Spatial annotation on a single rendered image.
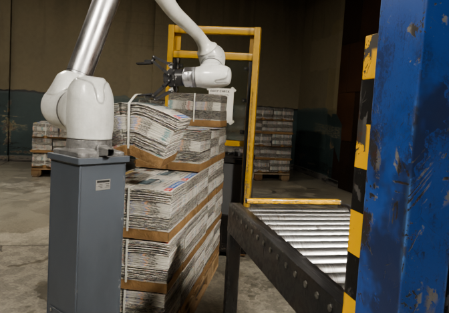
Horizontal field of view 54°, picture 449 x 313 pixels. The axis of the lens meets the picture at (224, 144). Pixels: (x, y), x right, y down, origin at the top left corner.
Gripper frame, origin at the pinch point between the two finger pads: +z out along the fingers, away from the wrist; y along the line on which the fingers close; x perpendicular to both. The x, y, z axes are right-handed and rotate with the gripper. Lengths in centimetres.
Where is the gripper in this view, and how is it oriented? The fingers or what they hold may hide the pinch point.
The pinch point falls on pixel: (139, 78)
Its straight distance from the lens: 205.1
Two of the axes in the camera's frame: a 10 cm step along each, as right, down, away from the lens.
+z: -9.9, 0.1, 1.2
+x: 1.2, -0.5, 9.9
